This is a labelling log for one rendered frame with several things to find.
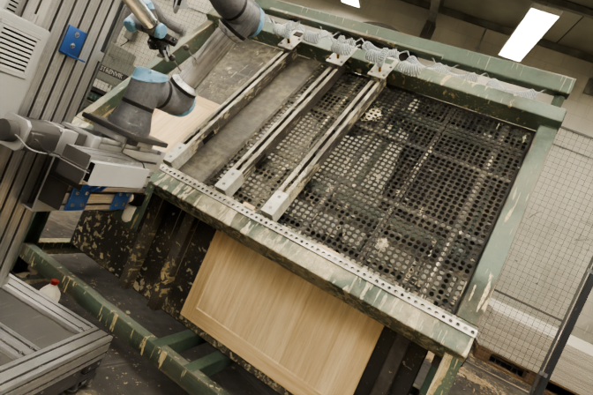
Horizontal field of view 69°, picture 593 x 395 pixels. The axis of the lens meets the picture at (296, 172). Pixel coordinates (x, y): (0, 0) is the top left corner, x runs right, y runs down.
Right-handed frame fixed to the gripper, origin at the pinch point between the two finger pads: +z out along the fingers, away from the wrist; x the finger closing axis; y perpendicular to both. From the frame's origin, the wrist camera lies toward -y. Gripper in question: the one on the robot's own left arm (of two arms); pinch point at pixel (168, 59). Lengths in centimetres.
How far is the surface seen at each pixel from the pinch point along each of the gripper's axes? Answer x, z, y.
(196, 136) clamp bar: 53, 5, -38
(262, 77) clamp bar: 2, 5, -58
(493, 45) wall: -439, 255, -263
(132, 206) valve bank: 95, 11, -22
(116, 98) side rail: 27.3, 9.3, 23.5
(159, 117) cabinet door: 37.6, 10.5, -8.3
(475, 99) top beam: 5, 5, -170
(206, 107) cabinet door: 25.7, 10.2, -31.2
